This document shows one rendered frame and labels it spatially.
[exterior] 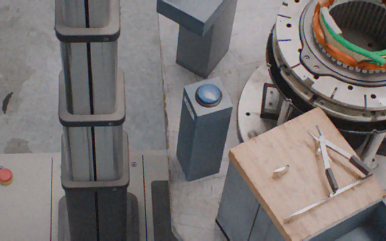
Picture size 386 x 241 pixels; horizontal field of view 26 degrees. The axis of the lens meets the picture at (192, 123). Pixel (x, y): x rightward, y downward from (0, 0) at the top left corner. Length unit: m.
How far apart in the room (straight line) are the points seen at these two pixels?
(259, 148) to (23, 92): 1.46
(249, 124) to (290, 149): 0.34
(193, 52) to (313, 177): 0.50
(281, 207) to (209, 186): 0.35
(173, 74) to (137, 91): 0.92
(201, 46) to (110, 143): 0.28
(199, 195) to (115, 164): 0.20
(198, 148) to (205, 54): 0.26
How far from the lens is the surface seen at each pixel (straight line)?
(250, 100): 1.79
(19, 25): 2.93
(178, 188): 1.69
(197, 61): 1.80
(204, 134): 1.55
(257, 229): 1.48
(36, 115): 2.71
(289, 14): 1.57
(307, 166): 1.42
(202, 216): 1.67
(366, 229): 1.48
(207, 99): 1.49
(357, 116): 1.50
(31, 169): 2.32
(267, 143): 1.43
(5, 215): 2.26
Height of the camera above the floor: 2.28
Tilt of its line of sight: 58 degrees down
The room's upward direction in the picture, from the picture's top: 8 degrees clockwise
